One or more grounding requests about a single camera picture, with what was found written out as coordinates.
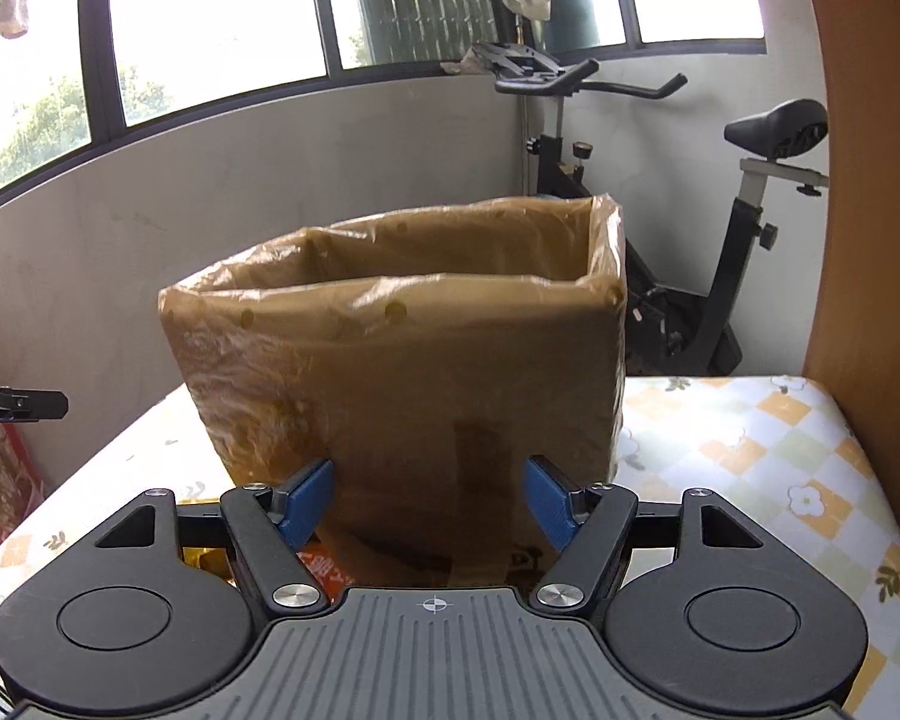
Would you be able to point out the perforated metal screen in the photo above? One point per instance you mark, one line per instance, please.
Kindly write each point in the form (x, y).
(420, 0)

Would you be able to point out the floral checked table cover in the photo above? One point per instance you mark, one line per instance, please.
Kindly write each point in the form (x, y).
(757, 450)

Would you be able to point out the dark window frame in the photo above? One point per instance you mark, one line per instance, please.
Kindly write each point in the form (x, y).
(103, 52)

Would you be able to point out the crumpled beige cloth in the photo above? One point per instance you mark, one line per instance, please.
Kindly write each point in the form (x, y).
(457, 64)

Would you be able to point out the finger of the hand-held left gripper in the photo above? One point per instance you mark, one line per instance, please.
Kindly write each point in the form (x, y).
(34, 403)

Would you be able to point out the red snack packet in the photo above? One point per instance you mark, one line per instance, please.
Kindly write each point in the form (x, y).
(341, 579)

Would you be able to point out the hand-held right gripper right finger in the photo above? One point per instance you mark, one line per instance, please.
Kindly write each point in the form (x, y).
(551, 502)

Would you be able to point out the brown cardboard box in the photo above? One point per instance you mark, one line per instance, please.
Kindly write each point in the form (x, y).
(435, 540)

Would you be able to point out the wooden panel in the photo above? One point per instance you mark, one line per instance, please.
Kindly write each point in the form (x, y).
(870, 202)

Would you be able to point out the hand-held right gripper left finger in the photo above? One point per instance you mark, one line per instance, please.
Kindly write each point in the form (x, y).
(304, 502)

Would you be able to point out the black exercise bike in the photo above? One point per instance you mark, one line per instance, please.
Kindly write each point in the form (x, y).
(780, 127)

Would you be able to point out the thin metal pipe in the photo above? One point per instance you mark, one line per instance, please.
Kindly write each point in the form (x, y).
(523, 150)

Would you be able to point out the yellow snack packet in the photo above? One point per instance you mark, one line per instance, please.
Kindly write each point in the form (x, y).
(206, 564)

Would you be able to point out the white plastic bag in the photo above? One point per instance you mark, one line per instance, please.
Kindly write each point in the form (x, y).
(526, 0)

